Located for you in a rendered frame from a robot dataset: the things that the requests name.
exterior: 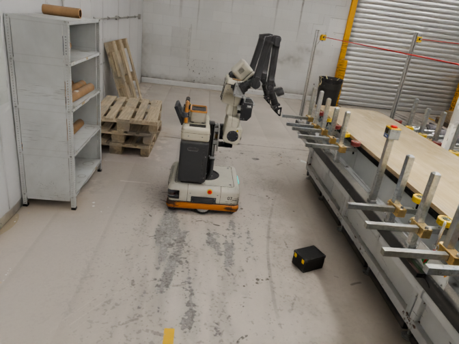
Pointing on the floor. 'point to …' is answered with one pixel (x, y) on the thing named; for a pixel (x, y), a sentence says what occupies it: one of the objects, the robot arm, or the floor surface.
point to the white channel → (451, 127)
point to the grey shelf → (54, 102)
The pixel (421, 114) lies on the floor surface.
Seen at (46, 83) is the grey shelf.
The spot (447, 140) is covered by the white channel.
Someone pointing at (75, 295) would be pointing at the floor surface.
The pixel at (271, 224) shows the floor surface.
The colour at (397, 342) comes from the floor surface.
